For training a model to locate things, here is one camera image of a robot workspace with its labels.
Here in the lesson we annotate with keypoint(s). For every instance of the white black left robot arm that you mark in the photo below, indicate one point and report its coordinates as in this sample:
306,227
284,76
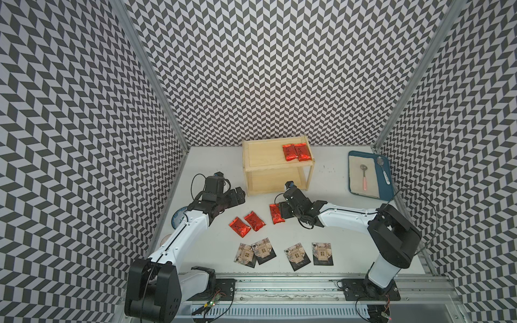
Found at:
155,288

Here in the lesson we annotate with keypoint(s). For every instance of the pink handled spoon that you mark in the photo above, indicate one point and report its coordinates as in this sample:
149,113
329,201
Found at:
364,168

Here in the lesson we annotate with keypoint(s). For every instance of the beige cloth mat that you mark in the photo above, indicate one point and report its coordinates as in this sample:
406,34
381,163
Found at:
355,176

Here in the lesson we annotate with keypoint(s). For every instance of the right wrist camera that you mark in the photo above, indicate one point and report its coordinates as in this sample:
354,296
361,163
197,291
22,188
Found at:
289,184

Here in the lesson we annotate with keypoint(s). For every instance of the red tea bag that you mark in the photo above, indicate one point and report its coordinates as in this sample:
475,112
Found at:
290,152
254,221
276,215
302,151
239,227

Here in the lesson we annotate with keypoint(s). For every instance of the blue tray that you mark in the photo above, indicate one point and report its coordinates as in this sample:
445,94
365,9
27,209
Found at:
386,191

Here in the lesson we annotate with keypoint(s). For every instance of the light wooden two-tier shelf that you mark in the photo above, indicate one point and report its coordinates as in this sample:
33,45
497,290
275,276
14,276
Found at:
266,170

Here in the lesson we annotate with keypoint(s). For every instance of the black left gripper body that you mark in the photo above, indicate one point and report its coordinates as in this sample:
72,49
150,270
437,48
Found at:
220,200

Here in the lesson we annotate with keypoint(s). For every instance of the small pink dish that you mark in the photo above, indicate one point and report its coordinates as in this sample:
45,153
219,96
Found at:
165,239

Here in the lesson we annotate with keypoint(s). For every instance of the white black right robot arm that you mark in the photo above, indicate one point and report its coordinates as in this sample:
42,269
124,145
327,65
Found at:
395,237

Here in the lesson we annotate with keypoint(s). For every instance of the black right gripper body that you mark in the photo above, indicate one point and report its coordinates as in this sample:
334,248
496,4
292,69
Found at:
297,211

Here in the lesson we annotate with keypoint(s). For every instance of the brown tea bag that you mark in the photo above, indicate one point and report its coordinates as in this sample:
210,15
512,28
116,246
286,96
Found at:
245,256
263,250
322,254
297,256

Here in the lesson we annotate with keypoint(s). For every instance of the blue patterned bowl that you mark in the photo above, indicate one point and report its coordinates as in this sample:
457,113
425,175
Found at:
179,217

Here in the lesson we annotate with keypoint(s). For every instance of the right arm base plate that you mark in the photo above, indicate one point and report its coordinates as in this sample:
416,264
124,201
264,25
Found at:
363,289

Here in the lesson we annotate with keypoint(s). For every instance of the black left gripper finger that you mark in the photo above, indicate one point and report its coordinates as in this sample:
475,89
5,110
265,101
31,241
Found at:
230,199
239,196

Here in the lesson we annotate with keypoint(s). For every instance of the white handled spoon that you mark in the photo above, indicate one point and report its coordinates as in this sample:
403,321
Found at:
381,163

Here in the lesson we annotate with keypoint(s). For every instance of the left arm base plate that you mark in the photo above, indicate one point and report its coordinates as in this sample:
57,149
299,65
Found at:
225,288

